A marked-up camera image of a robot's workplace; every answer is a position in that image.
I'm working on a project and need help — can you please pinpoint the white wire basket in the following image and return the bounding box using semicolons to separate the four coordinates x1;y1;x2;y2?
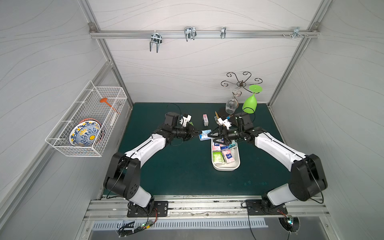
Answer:
45;81;127;157

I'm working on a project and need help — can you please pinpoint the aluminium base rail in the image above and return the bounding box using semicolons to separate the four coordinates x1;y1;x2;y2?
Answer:
84;195;331;220

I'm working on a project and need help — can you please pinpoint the light blue tissue pack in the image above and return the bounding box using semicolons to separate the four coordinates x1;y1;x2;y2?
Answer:
199;130;212;141

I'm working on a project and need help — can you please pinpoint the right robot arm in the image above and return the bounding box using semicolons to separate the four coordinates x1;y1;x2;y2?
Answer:
208;126;328;214

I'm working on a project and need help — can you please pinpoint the green plastic wine glass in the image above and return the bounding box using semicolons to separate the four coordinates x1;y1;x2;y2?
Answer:
242;85;263;114

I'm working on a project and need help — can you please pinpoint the clear wine glass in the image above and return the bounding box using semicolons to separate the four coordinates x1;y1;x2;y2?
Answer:
225;91;239;115

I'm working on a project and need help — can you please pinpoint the single metal hook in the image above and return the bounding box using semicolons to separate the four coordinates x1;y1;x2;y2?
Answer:
220;27;227;39

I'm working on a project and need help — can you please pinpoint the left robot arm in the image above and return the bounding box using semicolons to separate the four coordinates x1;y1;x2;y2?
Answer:
103;123;202;214

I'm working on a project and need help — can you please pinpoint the white oval storage box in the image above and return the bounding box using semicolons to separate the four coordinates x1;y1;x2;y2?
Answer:
211;140;241;172

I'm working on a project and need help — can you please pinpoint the pink white tissue pack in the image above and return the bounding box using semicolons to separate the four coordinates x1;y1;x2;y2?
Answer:
221;149;235;164

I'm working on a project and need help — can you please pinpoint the black metal glass rack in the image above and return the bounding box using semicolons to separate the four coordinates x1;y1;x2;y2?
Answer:
221;71;264;116

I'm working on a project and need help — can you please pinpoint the pink floral Tempo pack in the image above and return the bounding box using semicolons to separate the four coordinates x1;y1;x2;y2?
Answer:
212;143;221;152

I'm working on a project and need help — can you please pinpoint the blue yellow patterned plate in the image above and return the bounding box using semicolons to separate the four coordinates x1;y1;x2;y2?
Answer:
69;119;102;147

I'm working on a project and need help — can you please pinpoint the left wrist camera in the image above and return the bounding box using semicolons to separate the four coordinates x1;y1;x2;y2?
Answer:
164;112;192;127

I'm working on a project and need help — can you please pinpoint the aluminium top rail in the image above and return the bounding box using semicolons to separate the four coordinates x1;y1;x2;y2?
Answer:
90;30;320;40

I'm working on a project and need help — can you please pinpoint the green white tissue pack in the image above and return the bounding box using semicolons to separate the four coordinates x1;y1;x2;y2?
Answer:
212;152;226;166

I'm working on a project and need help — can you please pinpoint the orange handled brush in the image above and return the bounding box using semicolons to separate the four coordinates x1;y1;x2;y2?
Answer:
100;98;118;113

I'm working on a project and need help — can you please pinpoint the double metal hook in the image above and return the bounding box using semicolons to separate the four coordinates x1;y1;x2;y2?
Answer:
184;27;197;42
150;33;163;53

